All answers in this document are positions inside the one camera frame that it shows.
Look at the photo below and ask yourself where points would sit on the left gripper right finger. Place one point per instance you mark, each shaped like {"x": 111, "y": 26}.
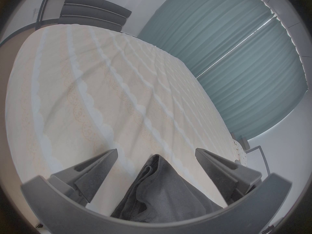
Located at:
{"x": 219, "y": 174}

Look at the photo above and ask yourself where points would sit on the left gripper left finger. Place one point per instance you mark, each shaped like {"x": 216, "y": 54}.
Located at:
{"x": 95, "y": 177}

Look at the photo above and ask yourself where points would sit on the black T-shirt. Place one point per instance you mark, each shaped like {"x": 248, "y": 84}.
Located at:
{"x": 165, "y": 194}

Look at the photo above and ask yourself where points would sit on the bed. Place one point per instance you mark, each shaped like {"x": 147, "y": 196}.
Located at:
{"x": 97, "y": 94}

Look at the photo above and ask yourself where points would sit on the white printed pillow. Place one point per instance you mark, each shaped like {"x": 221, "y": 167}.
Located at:
{"x": 241, "y": 152}

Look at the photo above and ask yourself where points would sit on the grey bedside table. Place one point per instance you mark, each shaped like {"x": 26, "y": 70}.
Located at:
{"x": 240, "y": 140}

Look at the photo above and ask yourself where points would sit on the blue-green curtain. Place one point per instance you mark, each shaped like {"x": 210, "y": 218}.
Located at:
{"x": 256, "y": 82}
{"x": 207, "y": 21}

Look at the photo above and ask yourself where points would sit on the black chest of drawers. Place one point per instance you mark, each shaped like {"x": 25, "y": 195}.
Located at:
{"x": 97, "y": 11}

